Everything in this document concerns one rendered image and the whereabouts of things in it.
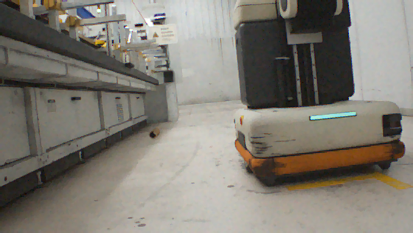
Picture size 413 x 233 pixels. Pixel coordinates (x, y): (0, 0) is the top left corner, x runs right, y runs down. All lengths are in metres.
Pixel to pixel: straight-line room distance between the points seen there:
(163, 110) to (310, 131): 4.47
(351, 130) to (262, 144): 0.34
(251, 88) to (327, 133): 0.44
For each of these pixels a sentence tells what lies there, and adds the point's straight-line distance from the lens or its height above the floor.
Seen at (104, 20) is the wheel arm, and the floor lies 0.80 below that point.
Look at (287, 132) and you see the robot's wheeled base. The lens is 1.21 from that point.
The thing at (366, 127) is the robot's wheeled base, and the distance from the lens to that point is 1.33.
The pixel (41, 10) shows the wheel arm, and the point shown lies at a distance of 1.59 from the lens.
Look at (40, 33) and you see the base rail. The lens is 1.29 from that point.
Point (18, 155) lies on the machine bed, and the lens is 1.59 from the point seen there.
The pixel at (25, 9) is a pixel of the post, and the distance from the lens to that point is 1.28.
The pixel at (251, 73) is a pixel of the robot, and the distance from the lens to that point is 1.51.
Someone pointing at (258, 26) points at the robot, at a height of 0.66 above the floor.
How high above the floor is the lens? 0.36
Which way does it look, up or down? 3 degrees down
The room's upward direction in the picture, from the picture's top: 6 degrees counter-clockwise
